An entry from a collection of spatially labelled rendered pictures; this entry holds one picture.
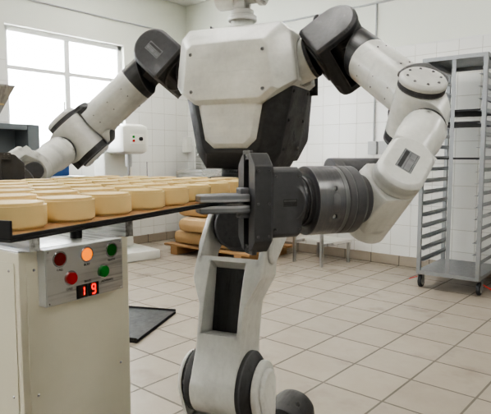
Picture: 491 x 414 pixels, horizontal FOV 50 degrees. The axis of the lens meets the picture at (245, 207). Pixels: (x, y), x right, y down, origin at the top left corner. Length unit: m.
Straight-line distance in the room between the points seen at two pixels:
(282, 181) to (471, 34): 4.65
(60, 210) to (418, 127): 0.56
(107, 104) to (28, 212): 0.91
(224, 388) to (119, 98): 0.69
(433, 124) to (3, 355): 1.11
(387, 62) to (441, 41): 4.30
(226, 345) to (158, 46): 0.68
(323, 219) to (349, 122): 4.98
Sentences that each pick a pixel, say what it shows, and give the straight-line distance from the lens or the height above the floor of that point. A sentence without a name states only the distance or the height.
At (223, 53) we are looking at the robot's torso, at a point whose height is 1.27.
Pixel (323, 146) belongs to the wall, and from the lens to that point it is 5.76.
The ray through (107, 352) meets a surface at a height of 0.52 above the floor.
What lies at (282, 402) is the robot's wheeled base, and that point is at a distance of 1.62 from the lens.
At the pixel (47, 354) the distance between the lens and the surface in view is 1.44.
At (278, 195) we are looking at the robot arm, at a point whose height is 1.01.
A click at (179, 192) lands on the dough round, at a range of 0.60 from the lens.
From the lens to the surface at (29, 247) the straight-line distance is 1.32.
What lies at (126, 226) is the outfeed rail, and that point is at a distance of 1.49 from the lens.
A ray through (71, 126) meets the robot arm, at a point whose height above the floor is 1.13.
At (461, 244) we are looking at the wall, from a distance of 5.19.
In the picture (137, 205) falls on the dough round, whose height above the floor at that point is 1.01.
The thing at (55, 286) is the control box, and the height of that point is 0.75.
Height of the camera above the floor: 1.06
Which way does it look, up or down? 5 degrees down
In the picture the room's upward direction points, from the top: straight up
